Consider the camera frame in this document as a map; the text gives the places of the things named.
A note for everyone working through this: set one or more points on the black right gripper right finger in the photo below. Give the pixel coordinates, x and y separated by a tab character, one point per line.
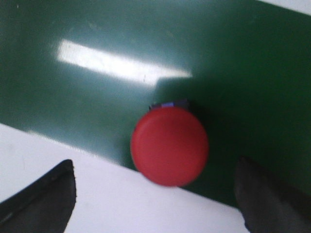
267	204

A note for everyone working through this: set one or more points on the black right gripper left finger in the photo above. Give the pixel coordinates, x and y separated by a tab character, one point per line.
45	206

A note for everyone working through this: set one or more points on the red mushroom push button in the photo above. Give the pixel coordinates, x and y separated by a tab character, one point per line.
169	145

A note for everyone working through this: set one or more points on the green conveyor belt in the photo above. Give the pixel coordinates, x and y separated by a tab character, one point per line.
83	72

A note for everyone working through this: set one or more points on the aluminium conveyor front rail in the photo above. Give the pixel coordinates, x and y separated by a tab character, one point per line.
110	198

